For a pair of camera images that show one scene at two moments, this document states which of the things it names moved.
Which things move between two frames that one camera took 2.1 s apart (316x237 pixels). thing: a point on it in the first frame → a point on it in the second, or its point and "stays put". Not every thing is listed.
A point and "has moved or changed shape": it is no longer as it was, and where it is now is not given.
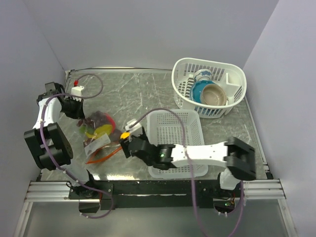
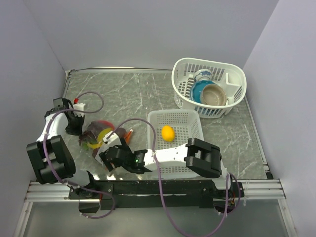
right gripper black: (125, 143) → (108, 164)
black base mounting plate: (184, 193) stays put
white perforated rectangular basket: (180, 127) stays put
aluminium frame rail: (54, 191) stays put
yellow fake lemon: (124, 135) → (168, 133)
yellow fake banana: (101, 130) → (100, 138)
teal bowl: (196, 89) stays put
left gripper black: (79, 113) → (78, 131)
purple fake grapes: (99, 117) → (90, 135)
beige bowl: (213, 95) stays put
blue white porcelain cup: (203, 74) stays put
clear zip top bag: (100, 137) has moved or changed shape
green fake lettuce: (83, 129) → (85, 146)
